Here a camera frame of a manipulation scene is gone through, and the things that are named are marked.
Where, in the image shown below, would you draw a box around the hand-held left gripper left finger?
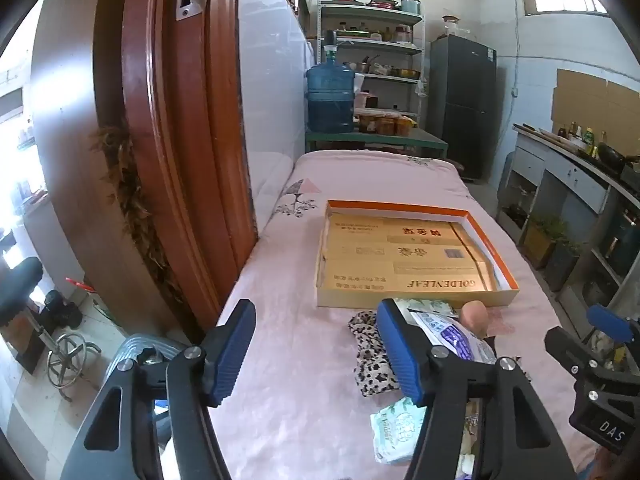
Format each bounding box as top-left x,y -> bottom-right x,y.
60,298 -> 258,480

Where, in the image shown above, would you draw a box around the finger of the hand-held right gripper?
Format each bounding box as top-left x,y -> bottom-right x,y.
586,304 -> 640,342
544,326 -> 608,378

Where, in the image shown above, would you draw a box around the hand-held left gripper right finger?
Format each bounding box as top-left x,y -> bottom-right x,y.
376,298 -> 583,480

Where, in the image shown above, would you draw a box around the leopard print scarf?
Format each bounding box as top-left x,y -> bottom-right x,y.
348,310 -> 401,398

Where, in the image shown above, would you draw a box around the purple wet wipes packet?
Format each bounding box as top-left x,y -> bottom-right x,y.
410,310 -> 498,366

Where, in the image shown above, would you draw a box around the peach plush toy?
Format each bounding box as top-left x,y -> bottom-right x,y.
459,300 -> 488,336

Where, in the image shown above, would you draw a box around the orange rimmed cardboard box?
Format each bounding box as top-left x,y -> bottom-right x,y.
315,199 -> 521,309

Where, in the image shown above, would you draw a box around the potted plant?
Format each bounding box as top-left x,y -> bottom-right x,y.
545,240 -> 583,291
522,212 -> 563,268

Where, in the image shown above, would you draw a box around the white desk with drawers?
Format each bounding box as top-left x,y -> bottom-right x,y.
497,124 -> 640,346

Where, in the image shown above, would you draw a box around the black wok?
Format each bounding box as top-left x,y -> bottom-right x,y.
597,142 -> 626,171

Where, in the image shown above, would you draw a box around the chrome stool base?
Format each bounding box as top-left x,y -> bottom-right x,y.
37,327 -> 101,401

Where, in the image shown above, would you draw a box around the black shoes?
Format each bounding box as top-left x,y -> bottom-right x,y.
42,290 -> 83,331

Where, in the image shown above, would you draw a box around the row of sauce bottles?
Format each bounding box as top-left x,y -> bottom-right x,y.
557,121 -> 608,156

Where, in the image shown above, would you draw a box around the green table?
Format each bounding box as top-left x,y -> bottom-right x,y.
304,126 -> 449,158

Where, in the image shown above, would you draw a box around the black chair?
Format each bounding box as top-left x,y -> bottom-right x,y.
0,256 -> 45,326

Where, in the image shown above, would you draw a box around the row of food jars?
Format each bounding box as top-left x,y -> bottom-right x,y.
357,112 -> 418,136

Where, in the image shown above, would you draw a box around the dark grey refrigerator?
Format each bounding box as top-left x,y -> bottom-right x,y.
430,34 -> 497,181

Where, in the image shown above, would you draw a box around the blue water jug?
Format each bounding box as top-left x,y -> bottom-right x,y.
305,30 -> 357,134

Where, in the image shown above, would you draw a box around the glass jar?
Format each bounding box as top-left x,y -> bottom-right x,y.
441,15 -> 473,40

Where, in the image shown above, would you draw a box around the white metal shelf rack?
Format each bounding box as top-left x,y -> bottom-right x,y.
316,0 -> 426,128

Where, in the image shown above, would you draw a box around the brown wooden door frame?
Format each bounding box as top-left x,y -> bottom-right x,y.
92,0 -> 261,346

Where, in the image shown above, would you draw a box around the cardboard wall sheets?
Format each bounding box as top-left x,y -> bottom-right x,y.
551,68 -> 640,126

